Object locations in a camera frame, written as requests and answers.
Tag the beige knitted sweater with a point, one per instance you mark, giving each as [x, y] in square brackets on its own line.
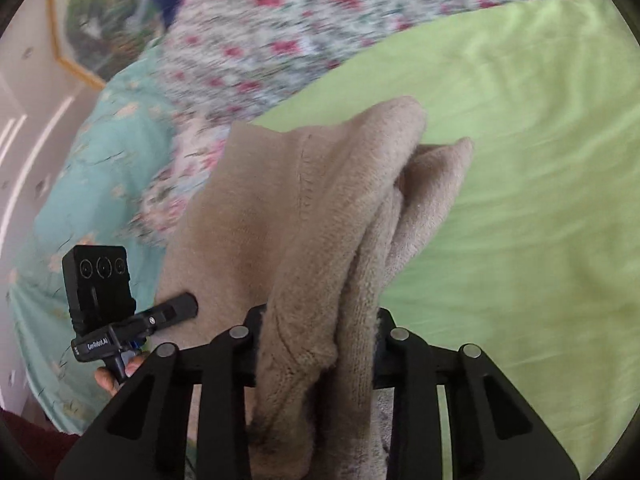
[313, 224]

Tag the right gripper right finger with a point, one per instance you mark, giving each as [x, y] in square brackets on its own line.
[494, 432]

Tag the lime green bed sheet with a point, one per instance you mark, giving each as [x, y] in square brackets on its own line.
[538, 261]

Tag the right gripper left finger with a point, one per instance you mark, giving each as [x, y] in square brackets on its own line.
[142, 433]

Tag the red floral white quilt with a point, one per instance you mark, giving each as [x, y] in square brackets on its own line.
[228, 60]

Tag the teal floral blanket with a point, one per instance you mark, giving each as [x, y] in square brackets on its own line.
[118, 150]

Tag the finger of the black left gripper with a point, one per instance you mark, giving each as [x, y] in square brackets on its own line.
[169, 313]

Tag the gold framed painting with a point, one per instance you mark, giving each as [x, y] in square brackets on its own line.
[96, 39]

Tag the person's left hand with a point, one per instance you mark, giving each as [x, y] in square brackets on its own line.
[106, 380]

